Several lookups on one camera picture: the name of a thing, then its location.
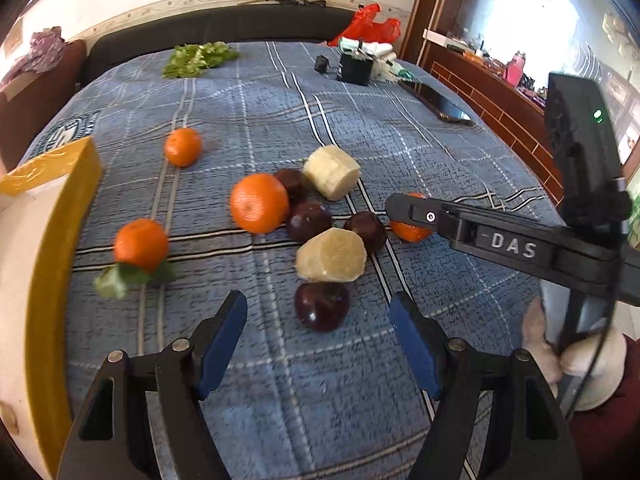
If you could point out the brown armchair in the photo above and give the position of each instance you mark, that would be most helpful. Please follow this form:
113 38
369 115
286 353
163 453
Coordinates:
31 100

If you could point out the black smartphone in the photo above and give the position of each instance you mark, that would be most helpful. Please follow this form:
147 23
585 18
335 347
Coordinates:
442 107

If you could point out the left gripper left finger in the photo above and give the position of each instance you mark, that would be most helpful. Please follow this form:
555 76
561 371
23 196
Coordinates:
186 371

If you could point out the purple cloth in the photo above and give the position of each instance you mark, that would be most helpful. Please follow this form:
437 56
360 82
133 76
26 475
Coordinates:
46 49

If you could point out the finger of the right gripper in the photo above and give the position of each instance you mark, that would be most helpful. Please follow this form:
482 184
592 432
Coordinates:
425 213

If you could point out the small black clip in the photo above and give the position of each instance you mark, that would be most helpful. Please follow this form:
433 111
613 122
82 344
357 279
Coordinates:
321 64

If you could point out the small tangerine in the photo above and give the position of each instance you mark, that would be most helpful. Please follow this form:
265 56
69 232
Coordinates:
183 147

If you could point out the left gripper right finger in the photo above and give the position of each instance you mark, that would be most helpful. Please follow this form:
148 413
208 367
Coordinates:
451 374

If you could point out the green lettuce bunch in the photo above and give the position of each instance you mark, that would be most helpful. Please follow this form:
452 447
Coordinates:
191 60

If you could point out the tangerine with green leaf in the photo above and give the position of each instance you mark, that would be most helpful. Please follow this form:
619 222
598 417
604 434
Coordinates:
140 257

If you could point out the yellow cardboard tray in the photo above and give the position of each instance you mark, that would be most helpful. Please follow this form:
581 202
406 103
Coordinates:
43 206

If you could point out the blue plaid tablecloth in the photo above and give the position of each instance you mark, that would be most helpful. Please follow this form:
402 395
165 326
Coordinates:
294 403

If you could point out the black pen holder box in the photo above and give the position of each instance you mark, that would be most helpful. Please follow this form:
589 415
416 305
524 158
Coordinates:
355 64

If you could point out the large orange tangerine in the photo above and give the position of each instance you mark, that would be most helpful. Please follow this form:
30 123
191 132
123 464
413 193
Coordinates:
259 203

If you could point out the pale sugarcane chunk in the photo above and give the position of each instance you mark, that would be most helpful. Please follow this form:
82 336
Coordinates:
332 172

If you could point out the black sofa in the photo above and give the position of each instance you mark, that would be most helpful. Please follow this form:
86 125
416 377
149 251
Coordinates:
256 22

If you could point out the gloved right hand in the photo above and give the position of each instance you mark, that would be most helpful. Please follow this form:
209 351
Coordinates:
576 359

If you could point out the dark purple plum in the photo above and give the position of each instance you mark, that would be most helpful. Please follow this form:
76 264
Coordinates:
295 184

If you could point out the red plastic bag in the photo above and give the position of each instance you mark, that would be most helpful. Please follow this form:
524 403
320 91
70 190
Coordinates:
364 27

